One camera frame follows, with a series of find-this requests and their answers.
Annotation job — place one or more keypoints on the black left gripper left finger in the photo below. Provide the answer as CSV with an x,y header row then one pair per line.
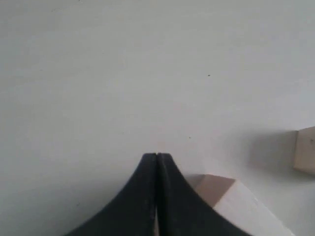
x,y
132,212

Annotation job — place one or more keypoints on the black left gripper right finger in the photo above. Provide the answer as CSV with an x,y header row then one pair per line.
x,y
181,211

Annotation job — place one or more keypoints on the large pale wooden cube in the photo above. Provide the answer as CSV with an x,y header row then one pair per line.
x,y
236,203

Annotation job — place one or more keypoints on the medium bare wooden cube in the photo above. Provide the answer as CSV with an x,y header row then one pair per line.
x,y
304,158

